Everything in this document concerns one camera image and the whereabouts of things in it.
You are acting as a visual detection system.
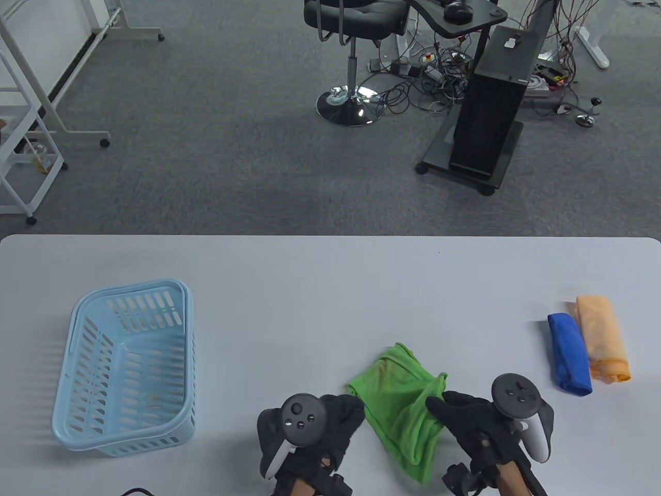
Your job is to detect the small black left wrist camera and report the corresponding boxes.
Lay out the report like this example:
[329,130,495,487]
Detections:
[310,457,355,496]

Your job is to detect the black left hand controller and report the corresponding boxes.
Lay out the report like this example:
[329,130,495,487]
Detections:
[257,394,329,481]

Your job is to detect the black computer tower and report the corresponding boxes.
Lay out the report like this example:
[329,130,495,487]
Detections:
[448,25,549,181]

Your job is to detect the blue rectangular towel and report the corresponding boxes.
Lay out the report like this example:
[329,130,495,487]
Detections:
[547,313,593,397]

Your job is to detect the white rolling whiteboard stand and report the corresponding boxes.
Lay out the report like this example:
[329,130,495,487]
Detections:
[0,0,167,149]

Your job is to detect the tangle of floor cables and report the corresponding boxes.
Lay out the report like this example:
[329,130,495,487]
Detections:
[361,0,602,117]

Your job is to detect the black slanted post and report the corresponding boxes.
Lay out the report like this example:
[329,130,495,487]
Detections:
[518,0,559,38]

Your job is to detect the black swivel chair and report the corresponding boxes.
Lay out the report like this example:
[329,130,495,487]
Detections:
[303,0,410,127]

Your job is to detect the small black right wrist camera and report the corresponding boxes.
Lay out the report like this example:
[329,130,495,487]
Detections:
[443,463,489,496]

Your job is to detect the orange rectangular towel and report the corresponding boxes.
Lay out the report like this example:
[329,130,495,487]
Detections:
[574,295,632,384]

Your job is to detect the black object on side desk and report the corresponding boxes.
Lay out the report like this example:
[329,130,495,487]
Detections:
[443,0,474,23]

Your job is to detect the chrome stand foot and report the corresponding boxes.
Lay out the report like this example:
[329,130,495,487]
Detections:
[555,96,603,128]

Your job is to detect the small black side desk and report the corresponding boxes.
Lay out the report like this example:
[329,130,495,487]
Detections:
[408,0,509,65]

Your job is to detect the light blue plastic basket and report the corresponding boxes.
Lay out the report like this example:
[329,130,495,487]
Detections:
[52,279,197,458]

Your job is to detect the person's right forearm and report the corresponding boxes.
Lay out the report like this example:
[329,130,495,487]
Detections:
[496,462,548,496]

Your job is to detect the white desk leg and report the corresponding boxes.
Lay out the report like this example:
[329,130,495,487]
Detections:
[574,26,611,69]

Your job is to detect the black rolling base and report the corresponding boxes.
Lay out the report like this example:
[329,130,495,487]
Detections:
[416,111,525,196]

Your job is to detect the round white floor device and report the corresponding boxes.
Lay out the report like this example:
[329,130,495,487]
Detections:
[524,74,551,99]

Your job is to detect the person's right hand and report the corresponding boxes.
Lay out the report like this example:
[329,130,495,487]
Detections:
[425,391,533,472]

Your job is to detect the green rectangular towel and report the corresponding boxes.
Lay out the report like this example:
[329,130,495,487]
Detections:
[347,343,449,485]

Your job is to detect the black hand controller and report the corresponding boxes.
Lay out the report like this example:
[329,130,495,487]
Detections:
[491,373,555,463]
[257,394,329,481]

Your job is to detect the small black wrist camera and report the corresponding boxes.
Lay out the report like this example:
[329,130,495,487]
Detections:
[443,463,489,496]
[310,457,355,496]

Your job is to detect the white metal rack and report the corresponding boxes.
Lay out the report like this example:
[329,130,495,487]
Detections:
[0,46,69,225]

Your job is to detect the person's left hand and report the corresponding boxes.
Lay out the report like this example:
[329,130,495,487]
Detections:
[273,394,366,496]

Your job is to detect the black right hand controller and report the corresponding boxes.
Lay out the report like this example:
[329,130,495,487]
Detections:
[491,373,555,463]

